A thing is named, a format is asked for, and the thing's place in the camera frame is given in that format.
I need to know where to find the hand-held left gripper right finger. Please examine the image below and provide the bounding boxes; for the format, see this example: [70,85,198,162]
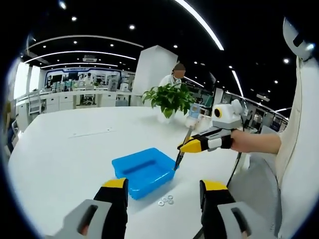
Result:
[196,179,252,239]

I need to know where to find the white office chair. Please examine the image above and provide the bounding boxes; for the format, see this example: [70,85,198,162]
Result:
[28,92,42,116]

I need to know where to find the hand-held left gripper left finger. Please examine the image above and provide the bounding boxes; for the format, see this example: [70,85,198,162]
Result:
[46,177,129,239]

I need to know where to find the green potted plant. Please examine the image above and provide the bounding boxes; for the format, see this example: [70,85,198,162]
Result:
[141,83,198,123]

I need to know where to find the blue plastic container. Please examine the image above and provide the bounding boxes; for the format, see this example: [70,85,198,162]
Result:
[111,147,176,201]

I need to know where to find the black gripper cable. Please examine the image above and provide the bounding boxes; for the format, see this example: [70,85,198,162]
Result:
[225,113,246,188]

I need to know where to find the white headset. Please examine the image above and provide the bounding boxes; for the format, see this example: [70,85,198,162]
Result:
[283,16,315,62]

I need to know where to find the small blue white bottle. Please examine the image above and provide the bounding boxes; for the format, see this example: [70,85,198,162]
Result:
[185,104,201,127]

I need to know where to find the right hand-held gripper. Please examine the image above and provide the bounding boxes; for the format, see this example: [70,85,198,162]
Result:
[177,99,244,153]

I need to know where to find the person's right forearm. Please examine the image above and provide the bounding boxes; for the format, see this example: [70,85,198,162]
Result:
[230,129,283,154]

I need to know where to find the black metal tweezers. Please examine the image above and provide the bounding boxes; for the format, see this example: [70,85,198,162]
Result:
[173,125,192,172]

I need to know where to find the white table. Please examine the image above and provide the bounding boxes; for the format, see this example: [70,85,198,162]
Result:
[7,106,277,239]

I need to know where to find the long white office counter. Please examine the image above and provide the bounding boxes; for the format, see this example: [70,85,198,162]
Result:
[15,88,137,125]

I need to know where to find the person's body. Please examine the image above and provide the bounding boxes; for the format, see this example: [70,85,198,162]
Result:
[225,56,319,239]

